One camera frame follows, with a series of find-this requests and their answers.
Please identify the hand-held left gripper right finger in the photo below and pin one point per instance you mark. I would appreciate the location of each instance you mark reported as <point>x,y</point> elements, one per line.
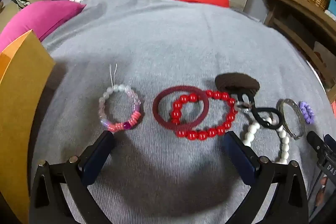
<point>237,155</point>

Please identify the pink cushion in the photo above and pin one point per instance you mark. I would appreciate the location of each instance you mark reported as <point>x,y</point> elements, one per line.
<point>39,19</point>

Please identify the patterned cloth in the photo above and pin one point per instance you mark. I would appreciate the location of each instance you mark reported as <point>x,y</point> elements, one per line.
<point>19,0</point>

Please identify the orange cardboard box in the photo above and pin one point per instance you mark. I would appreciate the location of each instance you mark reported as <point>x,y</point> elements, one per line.
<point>18,95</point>

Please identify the grey blanket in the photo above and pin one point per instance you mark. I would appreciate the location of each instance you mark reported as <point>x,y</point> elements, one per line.
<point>162,43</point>

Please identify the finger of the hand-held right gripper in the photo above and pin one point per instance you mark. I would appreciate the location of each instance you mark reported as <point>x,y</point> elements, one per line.
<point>315,141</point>

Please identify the silver bangle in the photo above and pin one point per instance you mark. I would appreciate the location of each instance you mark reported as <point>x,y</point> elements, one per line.
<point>299,113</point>

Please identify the brown hair scrunchie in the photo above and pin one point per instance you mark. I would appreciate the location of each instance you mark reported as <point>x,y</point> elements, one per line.
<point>236,81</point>

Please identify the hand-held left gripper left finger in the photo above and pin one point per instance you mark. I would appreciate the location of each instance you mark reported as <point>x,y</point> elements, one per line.
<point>97,158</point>

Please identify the person's right hand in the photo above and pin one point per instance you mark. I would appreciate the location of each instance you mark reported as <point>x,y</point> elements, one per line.
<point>321,192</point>

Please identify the wooden shelf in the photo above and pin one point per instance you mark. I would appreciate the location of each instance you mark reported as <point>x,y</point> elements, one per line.
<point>302,19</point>

